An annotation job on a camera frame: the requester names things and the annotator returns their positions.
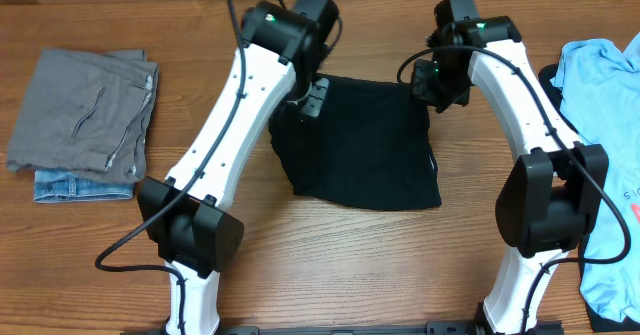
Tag black shorts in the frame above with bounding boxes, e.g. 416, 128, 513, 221
268, 76, 442, 211

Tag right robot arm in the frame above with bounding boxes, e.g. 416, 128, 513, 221
410, 0, 608, 334

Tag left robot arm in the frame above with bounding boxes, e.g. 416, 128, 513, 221
137, 0, 339, 334

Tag black garment under shirt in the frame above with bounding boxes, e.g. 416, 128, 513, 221
538, 64, 639, 333

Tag light blue shirt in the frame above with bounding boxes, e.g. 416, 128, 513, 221
549, 30, 640, 324

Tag folded grey shorts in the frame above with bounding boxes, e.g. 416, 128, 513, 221
6, 49, 159, 184

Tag folded blue jeans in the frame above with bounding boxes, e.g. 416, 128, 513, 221
33, 169, 134, 204

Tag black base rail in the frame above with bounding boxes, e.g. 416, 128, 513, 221
119, 317, 564, 335

